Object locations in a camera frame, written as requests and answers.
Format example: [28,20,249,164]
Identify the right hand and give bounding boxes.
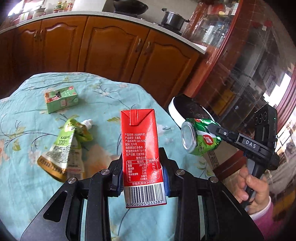
[234,165,269,215]

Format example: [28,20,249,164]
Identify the condiment bottles on counter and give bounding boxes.
[53,1,75,13]

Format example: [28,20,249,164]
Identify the light blue floral tablecloth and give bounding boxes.
[1,72,213,240]

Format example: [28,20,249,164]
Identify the black cooking pot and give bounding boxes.
[161,8,190,31]

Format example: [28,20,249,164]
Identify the green drink can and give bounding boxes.
[181,118,222,156]

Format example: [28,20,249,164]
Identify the white rim trash bin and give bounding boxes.
[168,94,214,128]

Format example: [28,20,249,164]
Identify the wooden kitchen cabinets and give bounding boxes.
[1,15,203,106]

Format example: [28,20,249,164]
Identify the green milk carton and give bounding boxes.
[44,86,78,113]

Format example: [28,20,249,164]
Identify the green juice pouch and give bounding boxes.
[37,118,93,182]

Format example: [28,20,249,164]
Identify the red milk carton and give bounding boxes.
[120,109,167,208]

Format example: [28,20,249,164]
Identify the glass door display cabinet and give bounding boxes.
[183,1,295,136]

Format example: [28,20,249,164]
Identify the black wok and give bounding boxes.
[113,0,149,16]

